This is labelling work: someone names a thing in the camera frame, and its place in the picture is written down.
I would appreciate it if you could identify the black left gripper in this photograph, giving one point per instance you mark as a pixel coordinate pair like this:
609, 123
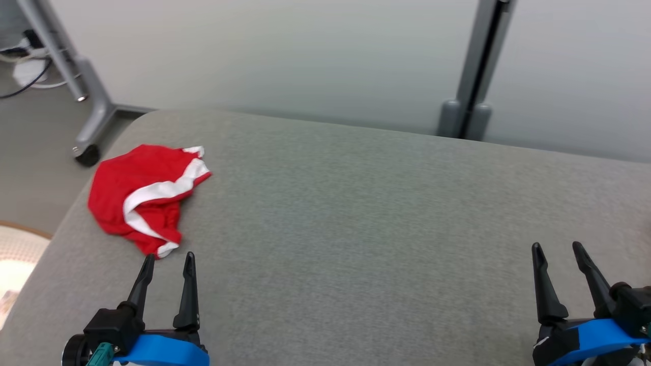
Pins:
183, 334

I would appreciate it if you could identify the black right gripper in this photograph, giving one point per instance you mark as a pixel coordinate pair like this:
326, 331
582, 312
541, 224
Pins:
554, 328

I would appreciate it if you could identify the red shorts with white trim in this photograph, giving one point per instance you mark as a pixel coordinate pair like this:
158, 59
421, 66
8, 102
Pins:
122, 183

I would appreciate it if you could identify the beige round laundry basket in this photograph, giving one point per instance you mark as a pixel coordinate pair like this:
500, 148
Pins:
18, 259

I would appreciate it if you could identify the grey wheeled stand leg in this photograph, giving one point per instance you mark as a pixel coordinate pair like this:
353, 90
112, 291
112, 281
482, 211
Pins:
94, 96

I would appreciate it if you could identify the white power plug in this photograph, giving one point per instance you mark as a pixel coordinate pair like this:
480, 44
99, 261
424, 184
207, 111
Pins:
29, 71

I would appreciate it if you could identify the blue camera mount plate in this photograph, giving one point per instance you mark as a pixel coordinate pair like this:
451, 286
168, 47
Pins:
163, 353
600, 338

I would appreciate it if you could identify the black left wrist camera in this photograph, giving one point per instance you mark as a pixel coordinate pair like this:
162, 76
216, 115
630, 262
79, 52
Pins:
112, 328

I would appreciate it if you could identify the grey partition post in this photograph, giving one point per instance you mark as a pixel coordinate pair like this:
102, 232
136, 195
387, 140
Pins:
478, 51

